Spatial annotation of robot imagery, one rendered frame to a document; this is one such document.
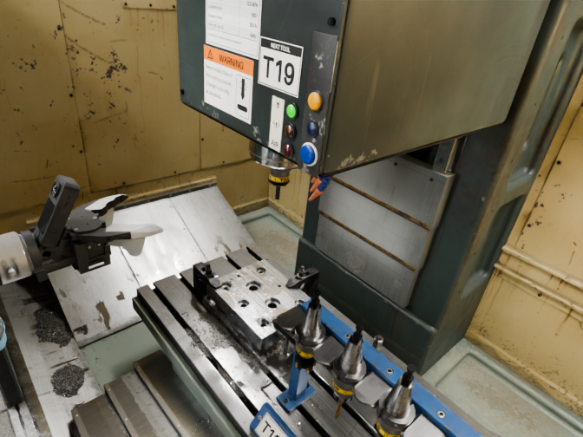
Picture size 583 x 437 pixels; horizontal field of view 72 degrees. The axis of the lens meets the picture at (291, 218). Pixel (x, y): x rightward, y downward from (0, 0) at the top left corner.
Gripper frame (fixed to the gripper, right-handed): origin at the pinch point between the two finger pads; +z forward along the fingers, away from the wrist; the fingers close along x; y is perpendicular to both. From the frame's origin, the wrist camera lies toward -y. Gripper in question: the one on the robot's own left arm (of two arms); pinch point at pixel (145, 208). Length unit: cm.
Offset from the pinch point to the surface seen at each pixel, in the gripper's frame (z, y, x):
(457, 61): 47, -30, 30
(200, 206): 68, 64, -93
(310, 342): 18.7, 22.5, 29.6
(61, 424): -21, 79, -25
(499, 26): 59, -36, 30
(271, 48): 15.6, -30.4, 15.1
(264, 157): 29.1, -4.3, -0.6
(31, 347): -20, 79, -61
